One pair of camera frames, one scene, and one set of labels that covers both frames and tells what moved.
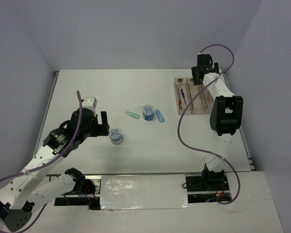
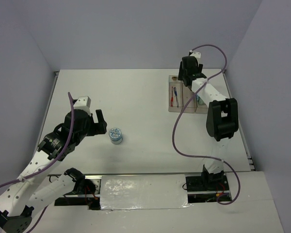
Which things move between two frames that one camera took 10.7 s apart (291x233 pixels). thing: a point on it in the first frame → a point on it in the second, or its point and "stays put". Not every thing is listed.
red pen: (179, 100) → (172, 98)
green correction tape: (133, 115) → (200, 100)
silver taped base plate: (136, 191) stays put
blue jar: (115, 136) stays put
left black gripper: (100, 129) stays put
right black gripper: (196, 81) → (182, 72)
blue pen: (183, 95) → (176, 95)
